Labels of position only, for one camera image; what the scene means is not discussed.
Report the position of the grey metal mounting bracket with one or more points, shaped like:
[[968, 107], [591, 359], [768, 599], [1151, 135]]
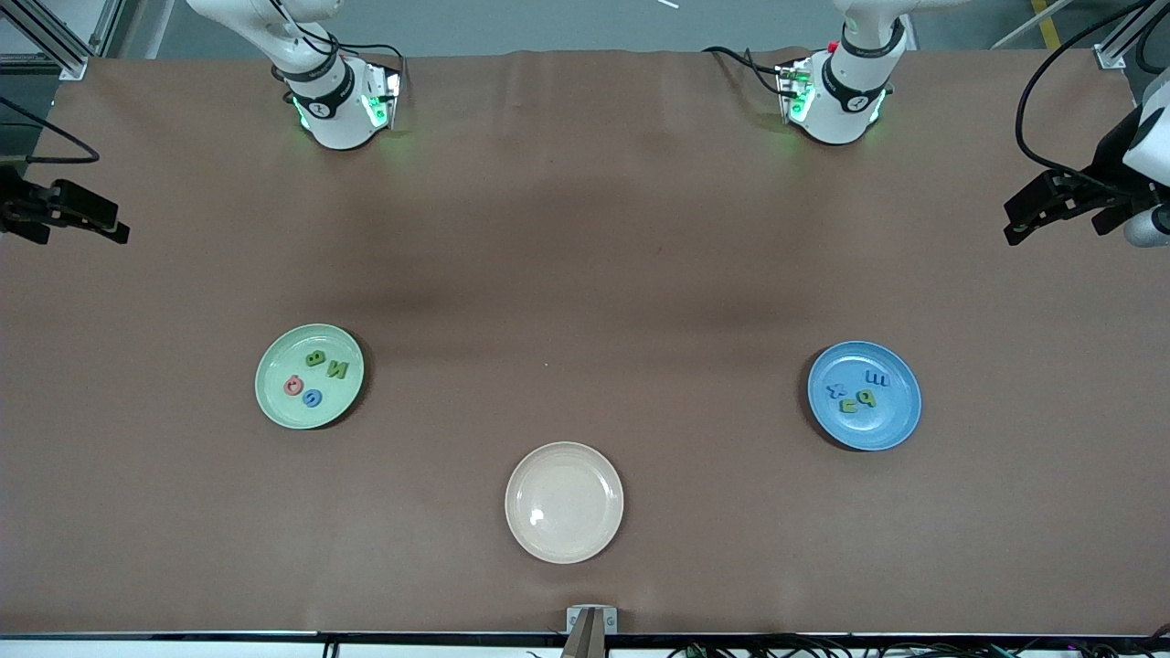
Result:
[[592, 631]]

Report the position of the green letter N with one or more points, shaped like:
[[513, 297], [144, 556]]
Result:
[[337, 369]]

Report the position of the blue plate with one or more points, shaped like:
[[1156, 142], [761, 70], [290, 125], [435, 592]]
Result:
[[891, 425]]

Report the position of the brown table cover mat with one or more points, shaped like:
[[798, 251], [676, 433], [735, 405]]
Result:
[[585, 228]]

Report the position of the black table edge rail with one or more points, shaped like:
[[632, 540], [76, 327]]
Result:
[[274, 635]]

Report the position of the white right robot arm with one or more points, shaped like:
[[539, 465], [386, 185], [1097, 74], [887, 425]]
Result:
[[334, 110]]

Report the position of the green letter p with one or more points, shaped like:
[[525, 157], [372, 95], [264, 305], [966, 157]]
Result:
[[865, 396]]

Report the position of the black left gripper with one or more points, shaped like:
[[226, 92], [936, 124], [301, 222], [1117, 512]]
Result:
[[1102, 166]]

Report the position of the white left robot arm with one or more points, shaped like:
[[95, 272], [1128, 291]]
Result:
[[845, 91]]

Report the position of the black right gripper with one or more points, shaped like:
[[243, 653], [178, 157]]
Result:
[[13, 206]]

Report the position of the beige plate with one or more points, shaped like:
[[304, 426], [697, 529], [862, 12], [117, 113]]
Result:
[[564, 503]]

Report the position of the blue letter G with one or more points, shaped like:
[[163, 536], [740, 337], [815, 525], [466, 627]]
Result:
[[306, 398]]

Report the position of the light green plate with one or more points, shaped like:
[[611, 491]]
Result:
[[279, 361]]

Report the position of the pink letter Q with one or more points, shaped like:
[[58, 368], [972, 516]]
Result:
[[286, 387]]

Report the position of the green letter B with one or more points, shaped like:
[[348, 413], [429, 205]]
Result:
[[316, 358]]

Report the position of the aluminium frame strut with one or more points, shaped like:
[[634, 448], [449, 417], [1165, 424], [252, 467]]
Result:
[[73, 66], [1108, 57]]

